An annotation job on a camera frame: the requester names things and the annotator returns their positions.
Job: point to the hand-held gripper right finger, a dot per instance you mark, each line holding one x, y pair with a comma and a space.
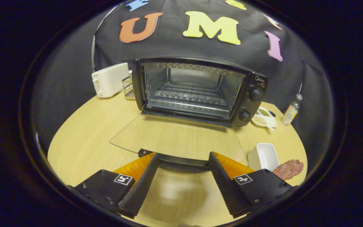
224, 186

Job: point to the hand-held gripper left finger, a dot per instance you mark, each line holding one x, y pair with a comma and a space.
143, 186

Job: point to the red raw steak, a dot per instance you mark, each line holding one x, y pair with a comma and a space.
290, 168

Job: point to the black toaster oven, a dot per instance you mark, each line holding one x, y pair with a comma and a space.
250, 107

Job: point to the white bread toaster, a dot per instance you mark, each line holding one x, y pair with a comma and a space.
110, 80

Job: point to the white rectangular tray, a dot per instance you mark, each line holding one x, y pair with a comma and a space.
263, 156

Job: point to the white divided seasoning dish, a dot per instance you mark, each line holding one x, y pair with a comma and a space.
263, 120

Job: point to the small black cap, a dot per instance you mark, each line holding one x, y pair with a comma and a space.
272, 113

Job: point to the clear glass bottle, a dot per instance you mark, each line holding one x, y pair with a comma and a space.
290, 113

